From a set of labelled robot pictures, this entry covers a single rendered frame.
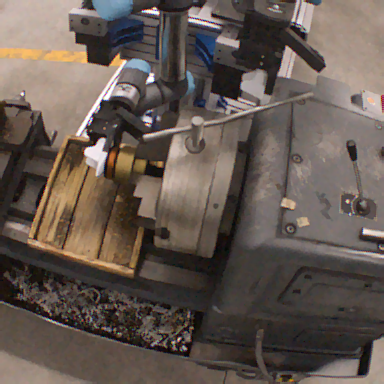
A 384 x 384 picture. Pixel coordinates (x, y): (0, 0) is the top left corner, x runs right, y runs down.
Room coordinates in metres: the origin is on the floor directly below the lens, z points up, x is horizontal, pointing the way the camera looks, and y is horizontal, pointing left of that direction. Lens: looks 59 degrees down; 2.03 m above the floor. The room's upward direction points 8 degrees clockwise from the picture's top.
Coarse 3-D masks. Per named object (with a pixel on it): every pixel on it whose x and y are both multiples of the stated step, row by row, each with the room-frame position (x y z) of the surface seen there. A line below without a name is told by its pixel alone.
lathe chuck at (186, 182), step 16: (192, 112) 0.68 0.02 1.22; (208, 112) 0.69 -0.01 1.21; (208, 128) 0.63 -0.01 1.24; (176, 144) 0.58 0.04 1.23; (208, 144) 0.59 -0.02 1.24; (176, 160) 0.55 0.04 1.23; (192, 160) 0.55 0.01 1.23; (208, 160) 0.56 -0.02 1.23; (176, 176) 0.52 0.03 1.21; (192, 176) 0.53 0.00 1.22; (208, 176) 0.53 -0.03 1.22; (160, 192) 0.50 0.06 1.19; (176, 192) 0.50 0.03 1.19; (192, 192) 0.50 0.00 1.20; (208, 192) 0.51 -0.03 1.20; (160, 208) 0.48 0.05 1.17; (176, 208) 0.48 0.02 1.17; (192, 208) 0.48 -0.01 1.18; (160, 224) 0.46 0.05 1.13; (176, 224) 0.46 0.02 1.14; (192, 224) 0.46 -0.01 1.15; (160, 240) 0.45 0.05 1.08; (176, 240) 0.45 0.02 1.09; (192, 240) 0.45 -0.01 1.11
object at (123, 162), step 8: (112, 152) 0.62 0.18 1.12; (120, 152) 0.62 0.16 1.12; (128, 152) 0.63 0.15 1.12; (112, 160) 0.61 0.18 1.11; (120, 160) 0.60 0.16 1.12; (128, 160) 0.61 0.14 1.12; (136, 160) 0.62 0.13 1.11; (144, 160) 0.62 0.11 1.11; (104, 168) 0.59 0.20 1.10; (112, 168) 0.59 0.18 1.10; (120, 168) 0.59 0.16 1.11; (128, 168) 0.59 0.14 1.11; (136, 168) 0.60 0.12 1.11; (144, 168) 0.60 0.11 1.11; (104, 176) 0.59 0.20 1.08; (112, 176) 0.59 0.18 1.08; (120, 176) 0.58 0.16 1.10; (128, 176) 0.58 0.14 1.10
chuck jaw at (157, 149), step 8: (168, 112) 0.70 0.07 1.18; (168, 120) 0.67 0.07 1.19; (176, 120) 0.67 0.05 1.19; (152, 128) 0.68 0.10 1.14; (160, 128) 0.66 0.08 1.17; (168, 128) 0.66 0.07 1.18; (168, 136) 0.65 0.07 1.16; (144, 144) 0.64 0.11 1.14; (152, 144) 0.64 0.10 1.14; (160, 144) 0.64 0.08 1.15; (168, 144) 0.64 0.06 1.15; (136, 152) 0.63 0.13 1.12; (144, 152) 0.63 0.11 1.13; (152, 152) 0.63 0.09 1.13; (160, 152) 0.63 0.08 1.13; (168, 152) 0.63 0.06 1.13; (160, 160) 0.62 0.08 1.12
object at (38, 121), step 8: (40, 112) 0.87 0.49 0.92; (32, 120) 0.84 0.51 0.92; (40, 120) 0.86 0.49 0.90; (40, 128) 0.85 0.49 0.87; (32, 136) 0.79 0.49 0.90; (32, 144) 0.78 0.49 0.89; (24, 152) 0.73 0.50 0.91; (16, 160) 0.69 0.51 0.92; (24, 160) 0.72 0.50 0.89; (16, 168) 0.67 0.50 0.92; (8, 176) 0.63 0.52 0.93; (16, 176) 0.65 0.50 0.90; (8, 184) 0.61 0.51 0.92; (16, 184) 0.64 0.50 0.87; (8, 192) 0.59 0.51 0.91; (0, 200) 0.55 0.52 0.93; (8, 200) 0.58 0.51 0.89; (0, 208) 0.53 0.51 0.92; (8, 208) 0.56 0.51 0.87; (0, 216) 0.52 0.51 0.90; (0, 224) 0.50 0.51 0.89; (0, 232) 0.48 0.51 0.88
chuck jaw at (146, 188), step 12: (132, 180) 0.57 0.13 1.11; (144, 180) 0.57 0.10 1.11; (156, 180) 0.58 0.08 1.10; (132, 192) 0.55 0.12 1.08; (144, 192) 0.54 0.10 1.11; (156, 192) 0.55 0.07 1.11; (144, 204) 0.51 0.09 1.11; (156, 204) 0.52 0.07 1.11; (144, 216) 0.48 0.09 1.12; (156, 228) 0.46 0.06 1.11
